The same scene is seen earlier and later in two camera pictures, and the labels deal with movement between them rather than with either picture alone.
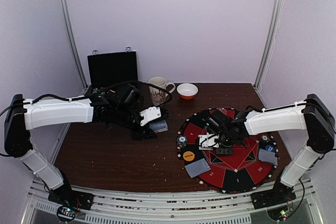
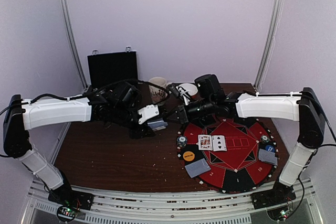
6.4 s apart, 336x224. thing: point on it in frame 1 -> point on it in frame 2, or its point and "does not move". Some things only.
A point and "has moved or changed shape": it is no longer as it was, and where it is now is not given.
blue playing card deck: (158, 126) has moved or changed shape
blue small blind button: (270, 148) does not move
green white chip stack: (181, 140) does not move
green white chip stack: (265, 138) does not move
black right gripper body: (223, 149) -> (181, 112)
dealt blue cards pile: (268, 156) does not move
